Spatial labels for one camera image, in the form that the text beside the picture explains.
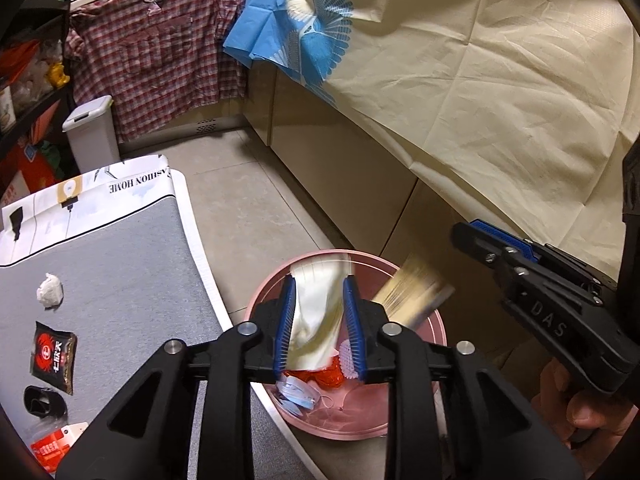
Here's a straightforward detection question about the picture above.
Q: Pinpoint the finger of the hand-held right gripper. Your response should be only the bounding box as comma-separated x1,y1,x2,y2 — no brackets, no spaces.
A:
452,222,532,302
470,218,613,297

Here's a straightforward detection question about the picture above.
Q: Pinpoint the yellow toy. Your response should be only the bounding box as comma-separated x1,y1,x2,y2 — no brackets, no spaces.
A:
45,62,71,88

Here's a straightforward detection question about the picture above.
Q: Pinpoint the white printed mat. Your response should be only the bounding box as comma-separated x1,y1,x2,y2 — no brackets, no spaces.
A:
0,154,211,271

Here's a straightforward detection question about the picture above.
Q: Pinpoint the black red-print snack packet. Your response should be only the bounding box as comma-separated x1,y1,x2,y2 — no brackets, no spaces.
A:
29,321,78,396

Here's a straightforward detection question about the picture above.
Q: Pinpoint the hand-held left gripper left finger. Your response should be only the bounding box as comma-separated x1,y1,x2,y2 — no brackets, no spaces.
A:
55,274,298,480

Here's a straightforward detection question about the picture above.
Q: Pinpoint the red snack packet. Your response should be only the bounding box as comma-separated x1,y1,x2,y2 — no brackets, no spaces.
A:
30,422,91,473

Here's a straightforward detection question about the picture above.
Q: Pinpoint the white tissue wad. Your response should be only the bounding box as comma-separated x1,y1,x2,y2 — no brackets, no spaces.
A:
36,272,65,309

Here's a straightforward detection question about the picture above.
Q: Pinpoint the white foam fruit net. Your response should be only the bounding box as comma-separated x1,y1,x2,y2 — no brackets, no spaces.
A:
332,340,361,381

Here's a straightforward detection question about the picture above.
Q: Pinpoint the blue face mask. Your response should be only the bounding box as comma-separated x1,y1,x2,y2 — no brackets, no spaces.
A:
275,377,326,418

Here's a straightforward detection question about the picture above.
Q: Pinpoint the person's right hand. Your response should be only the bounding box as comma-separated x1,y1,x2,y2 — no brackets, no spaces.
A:
531,360,640,454

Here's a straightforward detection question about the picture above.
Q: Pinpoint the red plaid shirt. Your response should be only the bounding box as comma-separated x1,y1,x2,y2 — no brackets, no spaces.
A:
65,0,251,143

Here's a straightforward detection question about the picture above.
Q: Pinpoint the grey table mat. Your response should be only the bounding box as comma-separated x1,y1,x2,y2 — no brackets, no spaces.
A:
0,192,326,480

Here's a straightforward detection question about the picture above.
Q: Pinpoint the black metal shelf rack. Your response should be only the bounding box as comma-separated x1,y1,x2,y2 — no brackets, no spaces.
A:
0,0,81,171

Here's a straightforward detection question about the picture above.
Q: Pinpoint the cream face mask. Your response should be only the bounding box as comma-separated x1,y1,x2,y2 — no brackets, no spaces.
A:
287,255,351,373

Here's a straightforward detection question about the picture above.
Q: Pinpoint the red plastic bag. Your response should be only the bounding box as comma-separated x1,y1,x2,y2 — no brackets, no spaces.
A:
282,362,346,391

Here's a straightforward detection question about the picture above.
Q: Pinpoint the grey ironing board table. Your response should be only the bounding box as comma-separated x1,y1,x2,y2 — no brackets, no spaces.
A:
0,154,328,480

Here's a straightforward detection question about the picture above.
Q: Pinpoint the cream cloth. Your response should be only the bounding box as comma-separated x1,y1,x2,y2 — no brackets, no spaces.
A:
300,0,640,271

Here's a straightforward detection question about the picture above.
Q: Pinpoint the black plastic piece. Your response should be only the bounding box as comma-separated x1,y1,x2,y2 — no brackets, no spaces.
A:
23,385,68,420

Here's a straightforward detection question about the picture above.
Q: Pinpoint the small white lidded bin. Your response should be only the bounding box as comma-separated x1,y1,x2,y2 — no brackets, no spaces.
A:
62,95,121,176

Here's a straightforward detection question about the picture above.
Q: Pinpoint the red carton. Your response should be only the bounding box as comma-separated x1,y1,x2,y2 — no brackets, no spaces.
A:
0,140,58,206

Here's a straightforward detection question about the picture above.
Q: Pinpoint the beige kitchen cabinet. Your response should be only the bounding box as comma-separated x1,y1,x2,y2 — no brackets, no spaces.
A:
242,57,621,361

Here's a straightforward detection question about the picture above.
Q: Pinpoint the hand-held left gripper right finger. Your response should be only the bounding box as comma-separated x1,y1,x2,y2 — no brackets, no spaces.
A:
341,275,586,480

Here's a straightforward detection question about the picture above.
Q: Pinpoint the pink plastic bucket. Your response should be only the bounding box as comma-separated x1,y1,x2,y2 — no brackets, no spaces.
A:
242,249,448,442

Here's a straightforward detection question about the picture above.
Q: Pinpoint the orange plastic bag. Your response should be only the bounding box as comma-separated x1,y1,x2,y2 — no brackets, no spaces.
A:
0,40,41,78

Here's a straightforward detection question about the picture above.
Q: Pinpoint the blue printed cloth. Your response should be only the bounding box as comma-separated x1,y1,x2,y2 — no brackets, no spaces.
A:
222,0,356,106

